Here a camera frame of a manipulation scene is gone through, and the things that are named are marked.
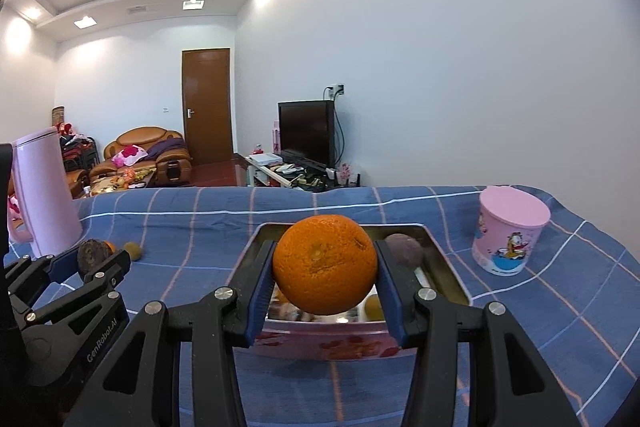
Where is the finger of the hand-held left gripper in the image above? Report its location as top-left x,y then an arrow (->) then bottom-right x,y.
4,251 -> 81,305
24,249 -> 132,324

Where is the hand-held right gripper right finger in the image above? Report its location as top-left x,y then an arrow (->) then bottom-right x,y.
374,239 -> 581,427

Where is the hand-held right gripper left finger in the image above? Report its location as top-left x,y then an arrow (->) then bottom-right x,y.
65,239 -> 278,427

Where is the small yellow fruit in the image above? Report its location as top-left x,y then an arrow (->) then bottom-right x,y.
362,296 -> 386,322

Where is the rough brown round fruit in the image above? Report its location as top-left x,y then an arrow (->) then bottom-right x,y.
76,239 -> 109,281

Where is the pink printed tin box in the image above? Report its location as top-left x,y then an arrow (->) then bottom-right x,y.
247,222 -> 472,361

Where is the dark purple passion fruit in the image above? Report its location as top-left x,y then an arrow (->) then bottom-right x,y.
385,233 -> 424,269

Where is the pink electric kettle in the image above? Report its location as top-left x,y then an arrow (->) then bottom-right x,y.
9,127 -> 84,259

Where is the assorted fruit pile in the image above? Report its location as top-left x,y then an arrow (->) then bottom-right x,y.
106,171 -> 151,188

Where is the wooden coffee table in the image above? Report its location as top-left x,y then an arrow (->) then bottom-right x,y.
87,169 -> 157,196

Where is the orange-brown leather sofa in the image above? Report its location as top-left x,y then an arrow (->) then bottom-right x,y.
90,127 -> 194,194

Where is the blue checked tablecloth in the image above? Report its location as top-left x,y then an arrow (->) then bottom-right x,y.
0,184 -> 640,427

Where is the pink flowered cushion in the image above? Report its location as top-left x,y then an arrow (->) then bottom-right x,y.
112,146 -> 149,168

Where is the rack with clothes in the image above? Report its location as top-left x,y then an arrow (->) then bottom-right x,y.
52,107 -> 97,174

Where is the white television stand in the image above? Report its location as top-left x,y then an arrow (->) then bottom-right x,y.
240,153 -> 362,192

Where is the purple cloth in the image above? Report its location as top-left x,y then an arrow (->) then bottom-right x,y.
147,138 -> 186,158

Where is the pink cartoon cup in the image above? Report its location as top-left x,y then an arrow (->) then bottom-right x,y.
471,186 -> 551,277

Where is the black flat television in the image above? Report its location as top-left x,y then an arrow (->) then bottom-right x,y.
278,100 -> 336,170

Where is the brown wooden door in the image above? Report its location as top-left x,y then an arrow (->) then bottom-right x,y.
181,48 -> 235,166

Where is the black power cable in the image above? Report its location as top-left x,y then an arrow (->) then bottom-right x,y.
333,99 -> 347,168

